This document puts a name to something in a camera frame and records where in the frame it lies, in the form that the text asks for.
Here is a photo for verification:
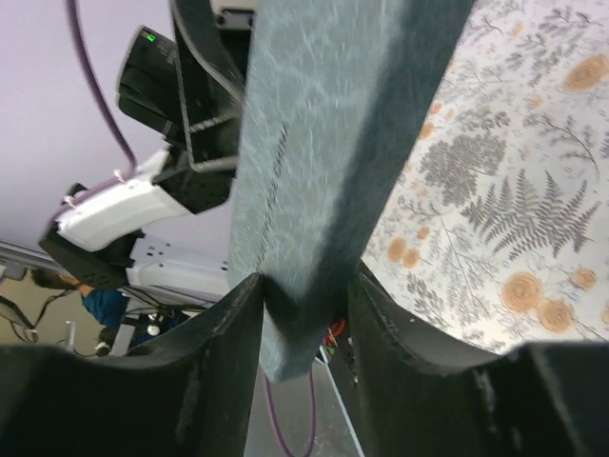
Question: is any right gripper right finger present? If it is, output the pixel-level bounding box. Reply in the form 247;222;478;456
348;274;608;456

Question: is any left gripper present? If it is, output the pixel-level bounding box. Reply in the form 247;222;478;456
156;1;247;214

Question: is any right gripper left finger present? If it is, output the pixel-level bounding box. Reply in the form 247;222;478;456
1;273;264;456

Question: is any grey-blue glasses case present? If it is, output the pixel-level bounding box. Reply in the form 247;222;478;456
228;1;472;382

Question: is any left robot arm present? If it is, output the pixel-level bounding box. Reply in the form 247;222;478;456
40;1;245;293

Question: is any person in blue shirt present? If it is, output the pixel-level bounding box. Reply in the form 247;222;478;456
31;269;128;328

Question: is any floral table mat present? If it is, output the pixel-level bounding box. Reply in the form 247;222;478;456
363;1;608;353

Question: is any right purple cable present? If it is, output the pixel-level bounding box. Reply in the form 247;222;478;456
261;366;319;457

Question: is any purple cable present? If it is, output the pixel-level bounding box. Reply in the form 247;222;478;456
59;0;139;206
261;366;319;457

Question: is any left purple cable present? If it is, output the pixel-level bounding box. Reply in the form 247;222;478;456
59;0;139;206

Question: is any aluminium front rail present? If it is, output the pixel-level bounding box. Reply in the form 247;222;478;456
1;241;227;274

